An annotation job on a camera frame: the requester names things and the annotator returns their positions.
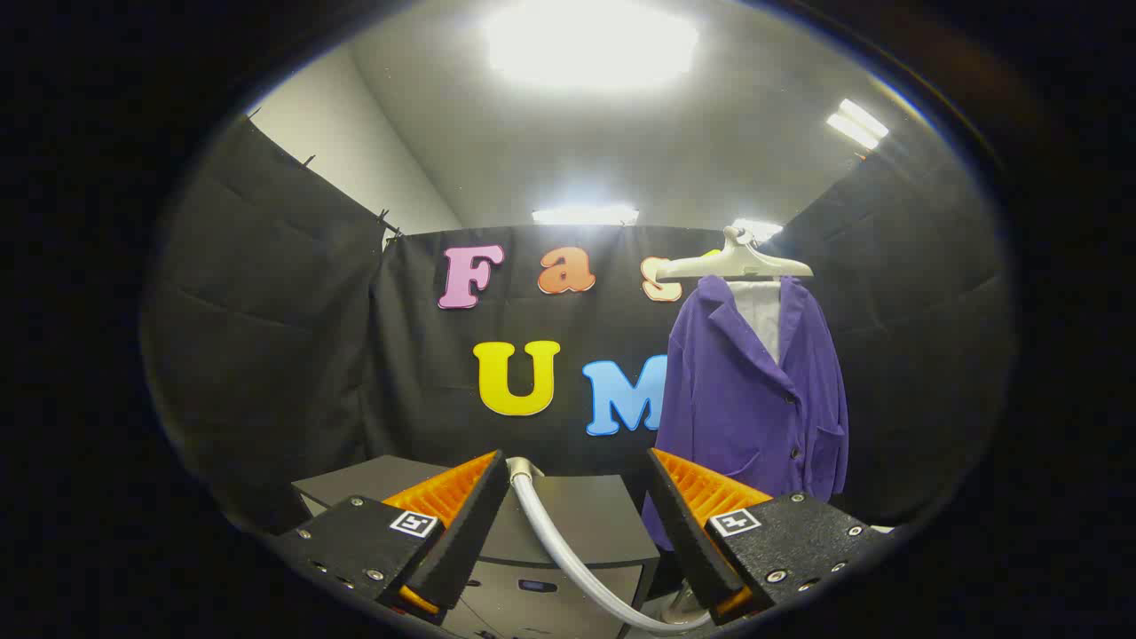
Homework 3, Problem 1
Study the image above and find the grey cabinet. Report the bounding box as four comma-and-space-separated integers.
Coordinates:
291, 455, 662, 639

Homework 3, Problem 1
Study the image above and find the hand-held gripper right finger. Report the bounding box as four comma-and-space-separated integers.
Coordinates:
646, 448, 893, 622

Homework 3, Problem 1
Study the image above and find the large ceiling light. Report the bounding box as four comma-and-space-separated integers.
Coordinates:
484, 0, 702, 91

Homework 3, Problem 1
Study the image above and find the purple jacket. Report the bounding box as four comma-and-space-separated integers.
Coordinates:
641, 273, 850, 551

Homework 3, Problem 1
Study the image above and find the black backdrop cloth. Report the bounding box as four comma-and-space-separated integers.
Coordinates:
368, 224, 738, 498

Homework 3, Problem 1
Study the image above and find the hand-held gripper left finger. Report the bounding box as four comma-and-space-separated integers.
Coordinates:
271, 450, 511, 622

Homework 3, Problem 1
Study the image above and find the plain black curtain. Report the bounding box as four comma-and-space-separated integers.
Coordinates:
142, 115, 393, 533
781, 133, 1014, 526

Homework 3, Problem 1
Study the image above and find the grey steamer hose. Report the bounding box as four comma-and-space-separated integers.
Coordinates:
505, 456, 713, 635

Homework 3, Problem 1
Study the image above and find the white clothes hanger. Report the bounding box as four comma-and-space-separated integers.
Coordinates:
655, 225, 814, 283

